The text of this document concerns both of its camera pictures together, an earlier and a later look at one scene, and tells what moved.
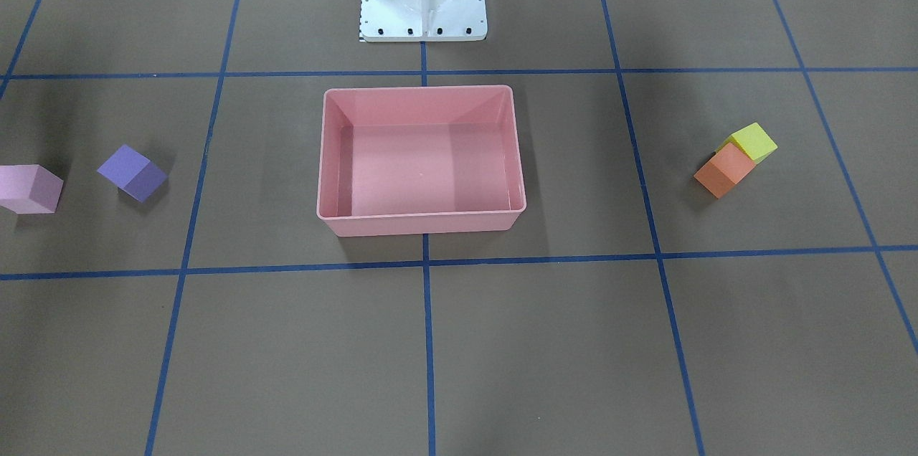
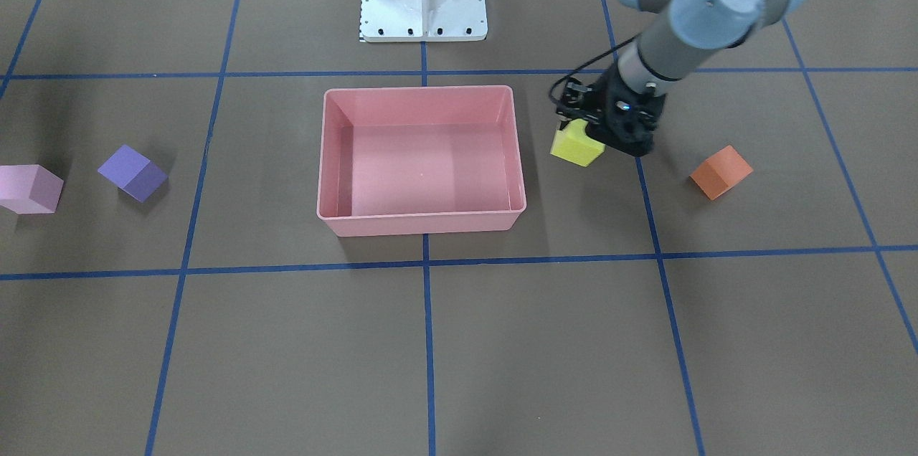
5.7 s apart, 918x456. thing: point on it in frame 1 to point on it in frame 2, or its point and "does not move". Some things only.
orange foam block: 724,170 does not move
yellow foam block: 755,140 to 572,144
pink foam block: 29,188 does not move
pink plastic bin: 406,160 does not move
